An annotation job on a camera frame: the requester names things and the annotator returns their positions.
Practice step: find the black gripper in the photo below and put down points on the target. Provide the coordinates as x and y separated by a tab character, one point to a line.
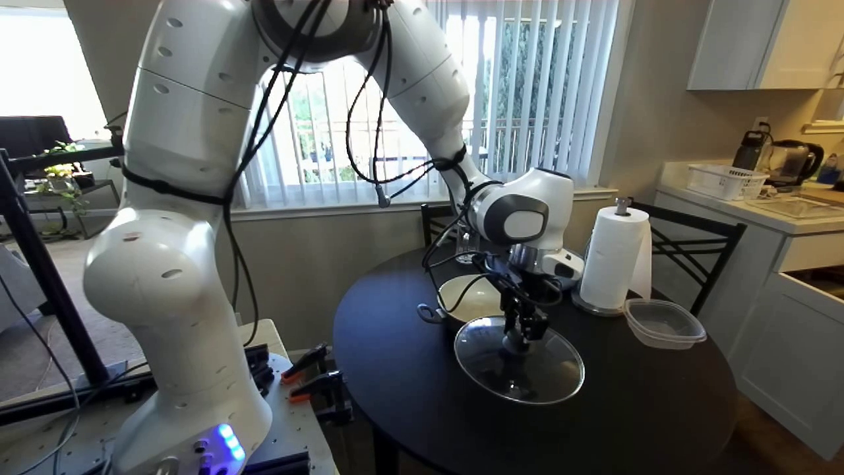
524	300

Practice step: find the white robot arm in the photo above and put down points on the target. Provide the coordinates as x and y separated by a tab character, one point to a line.
153	267

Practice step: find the white paper towel roll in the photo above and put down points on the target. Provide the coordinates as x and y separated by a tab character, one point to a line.
617	259

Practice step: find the white upper wall cabinet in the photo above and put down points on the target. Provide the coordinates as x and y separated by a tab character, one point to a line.
768	45

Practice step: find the white kitchen counter cabinet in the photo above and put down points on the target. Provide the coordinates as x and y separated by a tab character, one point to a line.
776	308

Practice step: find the black tripod stand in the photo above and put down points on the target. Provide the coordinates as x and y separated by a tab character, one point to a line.
98	379

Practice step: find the white vertical window blinds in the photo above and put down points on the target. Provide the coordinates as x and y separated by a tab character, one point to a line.
536	74

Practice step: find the black chair by window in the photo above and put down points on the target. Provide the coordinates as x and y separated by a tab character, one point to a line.
438	229

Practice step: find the black chair near counter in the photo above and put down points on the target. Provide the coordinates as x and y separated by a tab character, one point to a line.
690	255

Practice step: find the round black table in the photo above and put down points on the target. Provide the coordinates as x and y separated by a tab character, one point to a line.
639	413

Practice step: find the clear storage bin on counter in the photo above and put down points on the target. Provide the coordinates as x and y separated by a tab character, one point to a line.
723	183

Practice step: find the red handled clamps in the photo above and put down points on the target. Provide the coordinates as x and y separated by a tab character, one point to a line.
317	379

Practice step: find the robot mounting bench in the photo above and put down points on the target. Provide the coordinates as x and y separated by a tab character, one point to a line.
224	413

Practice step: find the black electric kettle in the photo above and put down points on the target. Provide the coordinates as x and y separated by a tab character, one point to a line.
793	163

